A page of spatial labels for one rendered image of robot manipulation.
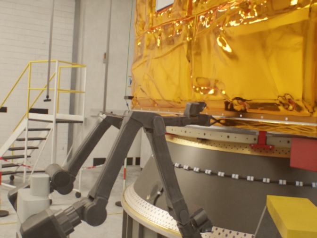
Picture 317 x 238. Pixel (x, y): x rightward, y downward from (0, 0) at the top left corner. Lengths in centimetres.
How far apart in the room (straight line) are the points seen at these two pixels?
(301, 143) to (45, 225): 112
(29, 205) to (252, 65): 119
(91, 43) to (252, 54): 833
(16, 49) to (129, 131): 825
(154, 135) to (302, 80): 68
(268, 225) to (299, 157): 41
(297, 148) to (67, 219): 104
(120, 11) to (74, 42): 171
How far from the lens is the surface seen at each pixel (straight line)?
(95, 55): 993
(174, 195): 137
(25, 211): 135
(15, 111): 932
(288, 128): 168
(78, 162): 166
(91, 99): 983
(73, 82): 959
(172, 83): 244
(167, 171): 133
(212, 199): 195
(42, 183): 141
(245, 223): 188
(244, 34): 190
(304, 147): 167
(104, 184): 124
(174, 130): 228
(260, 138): 193
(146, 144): 990
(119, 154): 124
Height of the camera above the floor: 182
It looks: 2 degrees down
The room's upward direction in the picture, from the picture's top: 3 degrees clockwise
